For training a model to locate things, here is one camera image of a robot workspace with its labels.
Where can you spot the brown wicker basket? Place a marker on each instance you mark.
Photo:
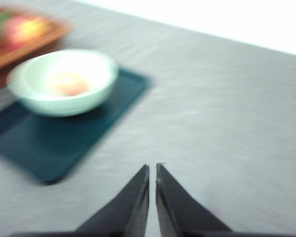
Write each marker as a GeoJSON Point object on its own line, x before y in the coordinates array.
{"type": "Point", "coordinates": [8, 59]}

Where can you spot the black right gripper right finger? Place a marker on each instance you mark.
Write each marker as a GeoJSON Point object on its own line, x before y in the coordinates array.
{"type": "Point", "coordinates": [179, 214]}

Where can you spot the pale brown egg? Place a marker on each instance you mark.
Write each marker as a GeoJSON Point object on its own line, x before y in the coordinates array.
{"type": "Point", "coordinates": [69, 83]}

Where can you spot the red yellow apple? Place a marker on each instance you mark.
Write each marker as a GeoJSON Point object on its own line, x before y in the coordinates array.
{"type": "Point", "coordinates": [17, 29]}

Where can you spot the dark teal rectangular tray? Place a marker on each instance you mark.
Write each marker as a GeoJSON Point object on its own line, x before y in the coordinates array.
{"type": "Point", "coordinates": [46, 148]}

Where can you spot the light green ceramic bowl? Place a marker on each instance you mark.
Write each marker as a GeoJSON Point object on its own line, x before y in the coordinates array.
{"type": "Point", "coordinates": [28, 81]}

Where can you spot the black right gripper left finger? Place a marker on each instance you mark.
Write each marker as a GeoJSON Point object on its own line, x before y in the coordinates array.
{"type": "Point", "coordinates": [125, 215]}

